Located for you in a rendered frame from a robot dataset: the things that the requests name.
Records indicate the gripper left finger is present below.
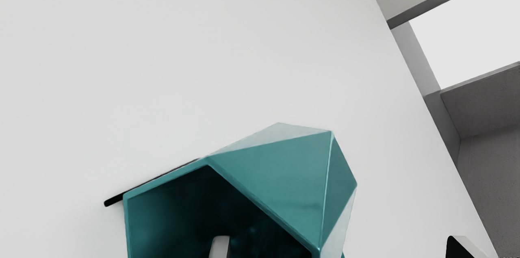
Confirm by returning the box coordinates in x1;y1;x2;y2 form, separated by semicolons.
208;235;232;258

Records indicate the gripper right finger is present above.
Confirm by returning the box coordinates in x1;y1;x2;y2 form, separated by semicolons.
446;234;485;258

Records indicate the teal faceted mug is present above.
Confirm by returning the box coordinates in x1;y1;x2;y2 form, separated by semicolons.
123;122;358;258

